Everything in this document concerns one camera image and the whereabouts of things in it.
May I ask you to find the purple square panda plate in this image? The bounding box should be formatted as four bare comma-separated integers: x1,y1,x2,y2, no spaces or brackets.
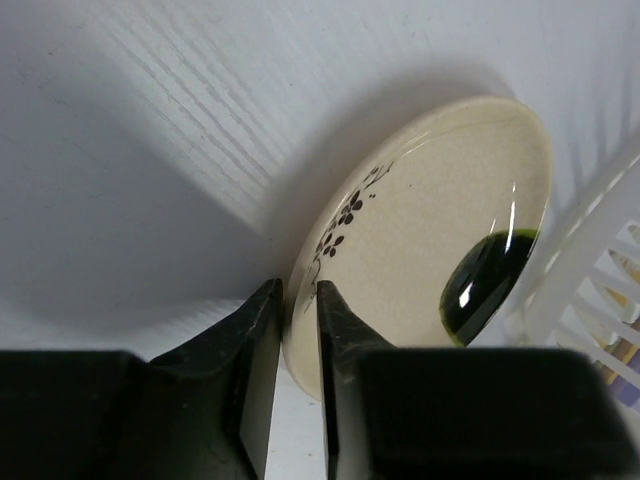
609,378,640,407

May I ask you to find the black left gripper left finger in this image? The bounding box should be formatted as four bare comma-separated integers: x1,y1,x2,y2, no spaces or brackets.
1,279,283,479

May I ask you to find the yellow square plate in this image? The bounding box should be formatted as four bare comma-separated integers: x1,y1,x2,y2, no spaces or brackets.
607,249,640,361

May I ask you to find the beige round plate black spot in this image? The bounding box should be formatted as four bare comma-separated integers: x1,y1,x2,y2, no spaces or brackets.
283,96,553,398

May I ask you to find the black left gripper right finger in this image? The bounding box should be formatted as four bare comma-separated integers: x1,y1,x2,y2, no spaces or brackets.
316,281,635,479

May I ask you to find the white plastic dish bin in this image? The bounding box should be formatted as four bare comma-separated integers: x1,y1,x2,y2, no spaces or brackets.
504,154,640,401

